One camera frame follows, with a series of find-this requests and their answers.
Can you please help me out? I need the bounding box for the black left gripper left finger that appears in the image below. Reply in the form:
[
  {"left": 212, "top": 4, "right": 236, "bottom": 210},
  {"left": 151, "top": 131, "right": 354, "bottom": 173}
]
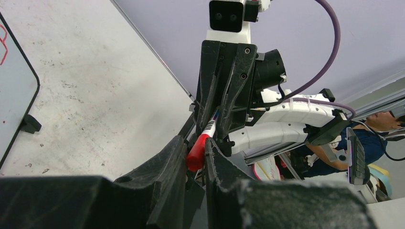
[{"left": 0, "top": 135, "right": 186, "bottom": 229}]

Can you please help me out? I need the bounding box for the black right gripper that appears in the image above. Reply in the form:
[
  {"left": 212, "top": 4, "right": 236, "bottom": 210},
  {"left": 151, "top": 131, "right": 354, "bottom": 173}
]
[{"left": 196, "top": 40, "right": 257, "bottom": 141}]

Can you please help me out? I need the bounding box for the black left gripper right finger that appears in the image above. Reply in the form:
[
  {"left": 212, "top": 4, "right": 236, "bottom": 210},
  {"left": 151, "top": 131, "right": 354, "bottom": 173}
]
[{"left": 205, "top": 138, "right": 377, "bottom": 229}]

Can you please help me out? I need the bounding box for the red marker cap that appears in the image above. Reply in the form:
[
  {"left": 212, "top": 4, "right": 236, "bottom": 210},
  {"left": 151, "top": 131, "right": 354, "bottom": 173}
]
[{"left": 186, "top": 134, "right": 210, "bottom": 172}]

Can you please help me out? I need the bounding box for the red capped whiteboard marker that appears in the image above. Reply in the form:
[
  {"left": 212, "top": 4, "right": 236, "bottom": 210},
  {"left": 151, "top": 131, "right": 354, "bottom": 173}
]
[{"left": 186, "top": 108, "right": 219, "bottom": 172}]

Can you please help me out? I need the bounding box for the black framed small whiteboard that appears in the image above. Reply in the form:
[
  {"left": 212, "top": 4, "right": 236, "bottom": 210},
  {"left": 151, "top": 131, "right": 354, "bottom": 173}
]
[{"left": 0, "top": 16, "right": 42, "bottom": 164}]

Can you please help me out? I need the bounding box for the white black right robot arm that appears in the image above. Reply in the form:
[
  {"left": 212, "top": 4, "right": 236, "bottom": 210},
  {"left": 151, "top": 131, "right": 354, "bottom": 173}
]
[{"left": 188, "top": 40, "right": 350, "bottom": 160}]

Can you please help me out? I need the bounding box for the person in blue shirt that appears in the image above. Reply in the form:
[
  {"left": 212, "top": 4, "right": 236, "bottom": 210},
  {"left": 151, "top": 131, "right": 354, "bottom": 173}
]
[{"left": 297, "top": 109, "right": 405, "bottom": 179}]

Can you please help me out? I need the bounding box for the black device on stand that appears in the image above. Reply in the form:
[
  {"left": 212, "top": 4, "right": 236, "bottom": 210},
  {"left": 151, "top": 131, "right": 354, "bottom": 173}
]
[{"left": 322, "top": 127, "right": 372, "bottom": 186}]

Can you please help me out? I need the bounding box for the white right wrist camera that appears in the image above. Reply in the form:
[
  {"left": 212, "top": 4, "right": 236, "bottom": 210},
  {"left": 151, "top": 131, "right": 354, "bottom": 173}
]
[{"left": 206, "top": 0, "right": 271, "bottom": 44}]

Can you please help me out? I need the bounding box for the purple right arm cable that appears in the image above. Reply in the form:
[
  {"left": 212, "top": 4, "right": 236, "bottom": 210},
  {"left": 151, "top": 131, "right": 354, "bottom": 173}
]
[{"left": 281, "top": 0, "right": 357, "bottom": 121}]

